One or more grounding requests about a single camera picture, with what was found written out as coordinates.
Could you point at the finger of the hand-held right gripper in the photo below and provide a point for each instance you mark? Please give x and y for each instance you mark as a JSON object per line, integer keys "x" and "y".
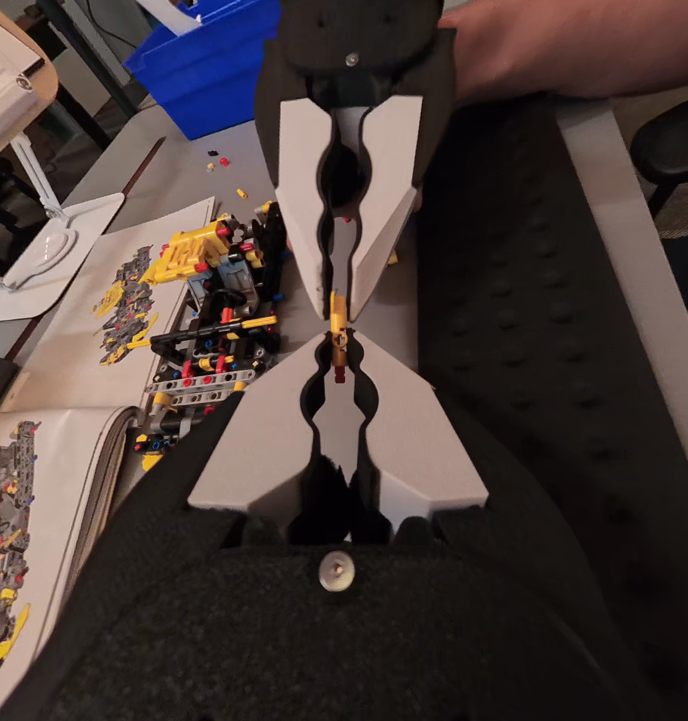
{"x": 392, "y": 169}
{"x": 298, "y": 169}

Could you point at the blue storage bin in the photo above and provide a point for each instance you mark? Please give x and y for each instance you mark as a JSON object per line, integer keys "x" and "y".
{"x": 208, "y": 67}

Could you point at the black chair seat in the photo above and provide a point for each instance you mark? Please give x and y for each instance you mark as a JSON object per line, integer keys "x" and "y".
{"x": 670, "y": 146}

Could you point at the lego instruction booklet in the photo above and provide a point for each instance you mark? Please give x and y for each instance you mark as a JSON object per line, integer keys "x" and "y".
{"x": 67, "y": 366}

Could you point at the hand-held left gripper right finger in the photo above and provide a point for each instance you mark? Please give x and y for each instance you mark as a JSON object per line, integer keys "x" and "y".
{"x": 428, "y": 450}

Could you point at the yellow lego beam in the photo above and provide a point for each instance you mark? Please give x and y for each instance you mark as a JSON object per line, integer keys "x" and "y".
{"x": 338, "y": 310}

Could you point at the black dotted floor mat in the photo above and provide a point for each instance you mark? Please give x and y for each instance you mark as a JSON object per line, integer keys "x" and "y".
{"x": 518, "y": 281}

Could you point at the white paper strip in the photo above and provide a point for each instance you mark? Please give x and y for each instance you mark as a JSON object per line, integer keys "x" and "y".
{"x": 169, "y": 17}

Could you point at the printed instruction sheet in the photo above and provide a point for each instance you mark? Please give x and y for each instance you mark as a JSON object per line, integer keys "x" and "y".
{"x": 5, "y": 84}

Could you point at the lego car chassis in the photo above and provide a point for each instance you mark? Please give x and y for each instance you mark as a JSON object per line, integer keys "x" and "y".
{"x": 197, "y": 253}

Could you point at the white document stand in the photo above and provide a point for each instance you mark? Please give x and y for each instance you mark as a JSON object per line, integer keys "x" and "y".
{"x": 67, "y": 242}

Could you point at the person's right forearm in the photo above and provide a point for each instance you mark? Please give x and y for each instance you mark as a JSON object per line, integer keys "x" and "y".
{"x": 648, "y": 50}

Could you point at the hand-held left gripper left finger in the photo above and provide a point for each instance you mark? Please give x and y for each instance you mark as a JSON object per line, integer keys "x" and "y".
{"x": 253, "y": 450}

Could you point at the person's right hand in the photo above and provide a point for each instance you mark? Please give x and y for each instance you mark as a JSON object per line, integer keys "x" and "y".
{"x": 507, "y": 50}

